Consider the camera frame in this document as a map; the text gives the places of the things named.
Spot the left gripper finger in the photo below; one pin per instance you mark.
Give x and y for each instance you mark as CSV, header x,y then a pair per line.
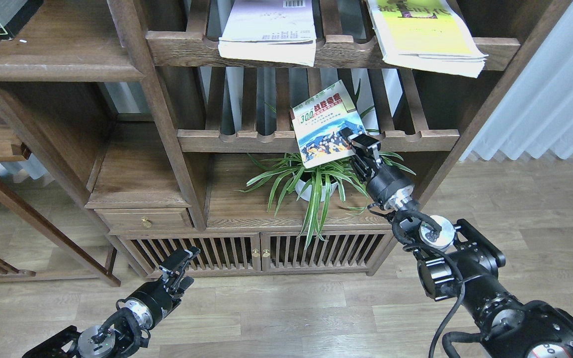
x,y
175,264
182,285

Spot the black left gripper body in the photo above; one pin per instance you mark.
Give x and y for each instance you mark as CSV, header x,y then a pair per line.
x,y
152,302

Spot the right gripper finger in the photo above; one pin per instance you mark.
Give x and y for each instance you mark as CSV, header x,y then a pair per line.
x,y
360,169
365,147

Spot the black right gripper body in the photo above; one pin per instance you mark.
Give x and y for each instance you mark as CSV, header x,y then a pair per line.
x,y
389,187

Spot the colourful cover paperback book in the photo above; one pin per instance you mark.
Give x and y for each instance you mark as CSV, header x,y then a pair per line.
x,y
317,123

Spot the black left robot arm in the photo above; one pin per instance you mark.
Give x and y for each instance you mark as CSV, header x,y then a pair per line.
x,y
128,329

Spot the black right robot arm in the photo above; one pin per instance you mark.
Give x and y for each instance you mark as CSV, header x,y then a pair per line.
x,y
456,260

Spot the green spider plant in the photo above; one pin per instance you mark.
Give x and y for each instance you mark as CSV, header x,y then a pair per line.
x,y
283,172

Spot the white plant pot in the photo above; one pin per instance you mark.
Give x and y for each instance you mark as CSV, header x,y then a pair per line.
x,y
305,186

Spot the dark wooden bookshelf cabinet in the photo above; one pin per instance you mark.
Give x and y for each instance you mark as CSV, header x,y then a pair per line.
x,y
130,106

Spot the yellow green magazine stack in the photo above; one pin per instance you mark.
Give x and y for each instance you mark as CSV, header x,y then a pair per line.
x,y
425,35

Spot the white lavender book stack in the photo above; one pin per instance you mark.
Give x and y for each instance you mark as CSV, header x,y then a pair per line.
x,y
278,31

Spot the white pleated curtain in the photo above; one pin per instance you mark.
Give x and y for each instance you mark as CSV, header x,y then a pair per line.
x,y
535,119

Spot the dark book top left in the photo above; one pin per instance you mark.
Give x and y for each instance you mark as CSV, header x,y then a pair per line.
x,y
15,14

